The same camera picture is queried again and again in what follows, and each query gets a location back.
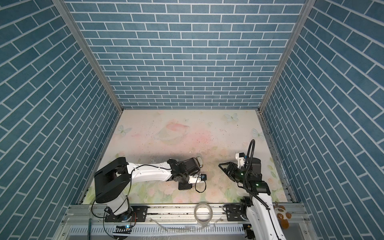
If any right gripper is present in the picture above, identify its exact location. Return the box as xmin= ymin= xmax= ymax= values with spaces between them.
xmin=219 ymin=161 xmax=251 ymax=184

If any olive grey stapler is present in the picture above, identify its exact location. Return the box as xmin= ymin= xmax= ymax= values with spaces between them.
xmin=197 ymin=157 xmax=204 ymax=168

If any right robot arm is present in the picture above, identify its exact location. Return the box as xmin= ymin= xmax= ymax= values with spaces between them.
xmin=219 ymin=157 xmax=286 ymax=240

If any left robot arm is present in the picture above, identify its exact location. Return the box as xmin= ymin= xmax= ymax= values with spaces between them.
xmin=94 ymin=157 xmax=207 ymax=215

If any clear tape roll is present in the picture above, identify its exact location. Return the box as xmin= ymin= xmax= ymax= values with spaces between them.
xmin=194 ymin=203 xmax=213 ymax=228

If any plush toy animal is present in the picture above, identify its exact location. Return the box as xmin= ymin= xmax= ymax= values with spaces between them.
xmin=274 ymin=203 xmax=292 ymax=230

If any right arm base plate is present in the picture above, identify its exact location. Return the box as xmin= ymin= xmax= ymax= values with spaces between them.
xmin=222 ymin=204 xmax=248 ymax=222

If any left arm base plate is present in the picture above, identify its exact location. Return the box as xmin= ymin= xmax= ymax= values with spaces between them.
xmin=104 ymin=206 xmax=149 ymax=223

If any aluminium front rail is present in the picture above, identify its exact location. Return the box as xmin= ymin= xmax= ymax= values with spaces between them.
xmin=54 ymin=203 xmax=317 ymax=240

